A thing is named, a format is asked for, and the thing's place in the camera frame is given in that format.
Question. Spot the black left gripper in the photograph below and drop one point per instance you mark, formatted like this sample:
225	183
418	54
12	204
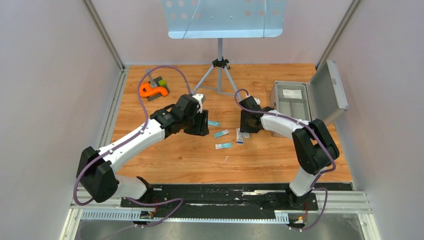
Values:
202	129

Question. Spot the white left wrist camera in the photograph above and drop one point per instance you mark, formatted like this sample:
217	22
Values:
200	99

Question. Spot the blue white sachet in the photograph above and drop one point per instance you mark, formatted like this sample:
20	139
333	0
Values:
223	145
221	133

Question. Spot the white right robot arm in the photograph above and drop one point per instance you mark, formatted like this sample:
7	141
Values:
315	148

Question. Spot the blue music stand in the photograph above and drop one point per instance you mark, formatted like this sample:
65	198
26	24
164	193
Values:
220	20

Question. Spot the small white blue box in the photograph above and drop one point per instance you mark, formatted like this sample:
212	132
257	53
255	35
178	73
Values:
239	137

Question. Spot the blue Basewing sachet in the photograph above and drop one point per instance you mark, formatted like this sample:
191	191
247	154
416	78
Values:
213	123

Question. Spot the grey plastic tray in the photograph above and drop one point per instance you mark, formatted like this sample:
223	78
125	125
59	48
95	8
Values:
295	108

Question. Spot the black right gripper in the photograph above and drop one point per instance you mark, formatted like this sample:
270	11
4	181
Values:
244	128

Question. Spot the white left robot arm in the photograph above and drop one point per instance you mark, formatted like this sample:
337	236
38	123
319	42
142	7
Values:
97	169

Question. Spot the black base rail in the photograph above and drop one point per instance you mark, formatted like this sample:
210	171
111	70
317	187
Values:
225	201

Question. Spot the white pads zip bag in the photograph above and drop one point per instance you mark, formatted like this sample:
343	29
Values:
292	93

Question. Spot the grey metal case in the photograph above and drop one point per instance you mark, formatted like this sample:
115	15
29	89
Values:
326	94

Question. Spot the white pad strips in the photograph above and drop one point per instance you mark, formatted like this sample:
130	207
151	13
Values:
245	135

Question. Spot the orange grey toy fixture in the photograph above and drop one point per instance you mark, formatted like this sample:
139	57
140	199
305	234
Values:
154	88

